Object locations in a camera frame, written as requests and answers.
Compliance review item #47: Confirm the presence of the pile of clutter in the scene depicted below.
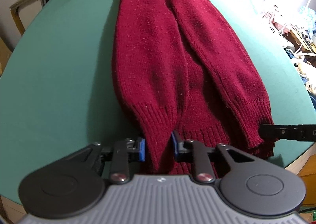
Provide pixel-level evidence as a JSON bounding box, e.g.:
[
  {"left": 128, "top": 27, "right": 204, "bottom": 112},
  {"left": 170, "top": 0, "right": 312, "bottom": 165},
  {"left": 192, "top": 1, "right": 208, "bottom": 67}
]
[{"left": 248, "top": 0, "right": 315, "bottom": 105}]

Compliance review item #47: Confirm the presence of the green table cloth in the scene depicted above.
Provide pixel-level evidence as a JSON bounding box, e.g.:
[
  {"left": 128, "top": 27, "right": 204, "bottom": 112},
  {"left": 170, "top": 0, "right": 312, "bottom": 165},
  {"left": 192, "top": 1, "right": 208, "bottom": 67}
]
[{"left": 1, "top": 0, "right": 315, "bottom": 202}]

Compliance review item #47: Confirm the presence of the red knit sweater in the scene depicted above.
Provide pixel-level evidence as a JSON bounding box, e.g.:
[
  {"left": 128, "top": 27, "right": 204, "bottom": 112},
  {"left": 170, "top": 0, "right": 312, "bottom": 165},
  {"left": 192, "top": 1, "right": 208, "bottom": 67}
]
[{"left": 112, "top": 0, "right": 275, "bottom": 174}]

